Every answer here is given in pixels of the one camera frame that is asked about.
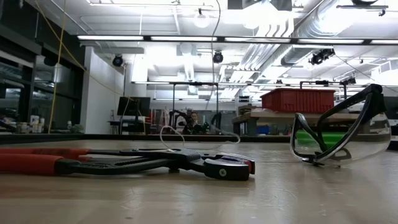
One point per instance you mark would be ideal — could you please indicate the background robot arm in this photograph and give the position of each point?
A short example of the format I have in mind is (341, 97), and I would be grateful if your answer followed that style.
(175, 119)
(216, 119)

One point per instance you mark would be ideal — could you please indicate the red plastic crate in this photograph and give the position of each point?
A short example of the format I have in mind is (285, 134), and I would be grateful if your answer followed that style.
(295, 101)

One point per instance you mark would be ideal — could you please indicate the black round ceiling fixture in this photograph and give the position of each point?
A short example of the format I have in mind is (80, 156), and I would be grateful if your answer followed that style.
(117, 61)
(217, 57)

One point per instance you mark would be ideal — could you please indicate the clear safety glasses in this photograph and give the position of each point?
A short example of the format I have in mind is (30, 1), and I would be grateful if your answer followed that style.
(373, 102)

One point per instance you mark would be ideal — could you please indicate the person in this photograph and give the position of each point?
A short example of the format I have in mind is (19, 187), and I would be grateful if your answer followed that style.
(194, 119)

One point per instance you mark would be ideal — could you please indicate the black computer monitor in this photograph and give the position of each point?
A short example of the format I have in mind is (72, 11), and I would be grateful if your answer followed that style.
(133, 106)

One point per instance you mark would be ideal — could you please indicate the overhead LED light bar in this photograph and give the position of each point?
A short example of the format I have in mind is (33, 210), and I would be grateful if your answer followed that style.
(109, 37)

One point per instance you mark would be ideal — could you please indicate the wooden top rolling workbench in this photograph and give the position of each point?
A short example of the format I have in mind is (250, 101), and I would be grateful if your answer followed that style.
(273, 115)

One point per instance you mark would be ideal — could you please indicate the black aluminium table frame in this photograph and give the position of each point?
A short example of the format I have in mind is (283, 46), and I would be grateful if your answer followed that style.
(62, 138)

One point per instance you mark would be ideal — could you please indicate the white containers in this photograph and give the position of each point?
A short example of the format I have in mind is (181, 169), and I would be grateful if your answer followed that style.
(35, 123)

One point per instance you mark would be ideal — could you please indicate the black background station frame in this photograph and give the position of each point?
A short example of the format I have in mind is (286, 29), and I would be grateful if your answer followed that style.
(195, 83)

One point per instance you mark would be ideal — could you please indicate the blue bin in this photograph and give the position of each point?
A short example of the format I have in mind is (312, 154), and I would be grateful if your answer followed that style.
(262, 130)

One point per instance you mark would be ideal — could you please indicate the white pendant lamp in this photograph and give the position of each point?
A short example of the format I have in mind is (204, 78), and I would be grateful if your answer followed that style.
(201, 20)

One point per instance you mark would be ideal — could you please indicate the green plastic bin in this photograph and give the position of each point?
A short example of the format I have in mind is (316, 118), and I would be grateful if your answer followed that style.
(332, 137)

